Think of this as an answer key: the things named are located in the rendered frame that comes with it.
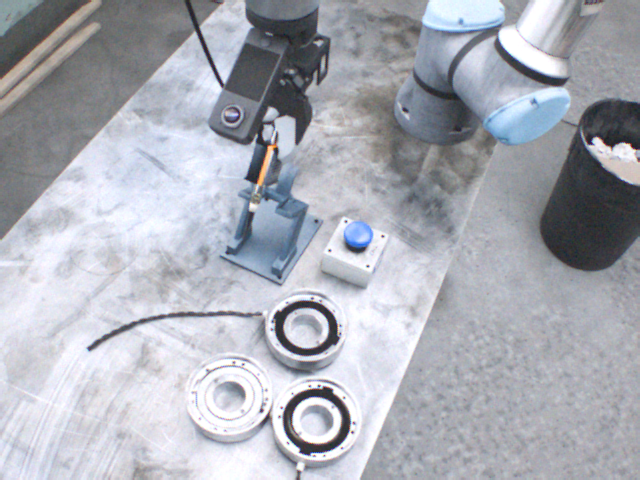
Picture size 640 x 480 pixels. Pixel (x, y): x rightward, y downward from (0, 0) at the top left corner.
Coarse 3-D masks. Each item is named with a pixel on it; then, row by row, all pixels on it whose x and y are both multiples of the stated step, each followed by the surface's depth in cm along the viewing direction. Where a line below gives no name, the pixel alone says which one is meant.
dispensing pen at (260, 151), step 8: (272, 136) 77; (256, 144) 76; (264, 144) 77; (272, 144) 78; (256, 152) 77; (264, 152) 76; (256, 160) 77; (264, 160) 77; (256, 168) 77; (248, 176) 78; (256, 176) 78; (256, 184) 78; (256, 192) 80; (256, 200) 80; (256, 208) 81; (248, 216) 82; (248, 224) 82
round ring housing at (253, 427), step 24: (216, 360) 81; (240, 360) 81; (192, 384) 79; (216, 384) 79; (240, 384) 79; (264, 384) 80; (192, 408) 77; (216, 408) 77; (240, 408) 78; (264, 408) 79; (216, 432) 74; (240, 432) 75
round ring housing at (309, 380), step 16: (304, 384) 80; (320, 384) 80; (336, 384) 79; (288, 400) 79; (320, 400) 79; (352, 400) 79; (272, 416) 76; (304, 416) 80; (336, 416) 78; (352, 416) 78; (304, 432) 76; (336, 432) 77; (288, 448) 74; (336, 448) 76; (320, 464) 75
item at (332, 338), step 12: (300, 300) 87; (312, 300) 87; (276, 312) 85; (288, 312) 86; (324, 312) 86; (276, 324) 84; (336, 324) 85; (276, 336) 83; (336, 336) 84; (288, 348) 83; (300, 348) 83; (312, 348) 83; (324, 348) 83
